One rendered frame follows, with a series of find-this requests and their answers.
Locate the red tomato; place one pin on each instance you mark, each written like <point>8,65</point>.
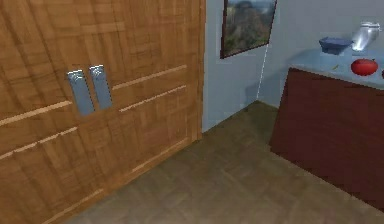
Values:
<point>364,66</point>

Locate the wooden double door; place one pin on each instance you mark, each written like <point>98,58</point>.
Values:
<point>140,100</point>

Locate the blue bowl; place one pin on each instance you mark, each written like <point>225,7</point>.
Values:
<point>334,44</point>

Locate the silver metal jar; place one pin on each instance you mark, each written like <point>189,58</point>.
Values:
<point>365,36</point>

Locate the dark red counter cabinet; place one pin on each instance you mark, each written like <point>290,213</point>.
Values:
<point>333,133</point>

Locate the framed landscape picture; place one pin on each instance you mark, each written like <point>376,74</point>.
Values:
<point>246,25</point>

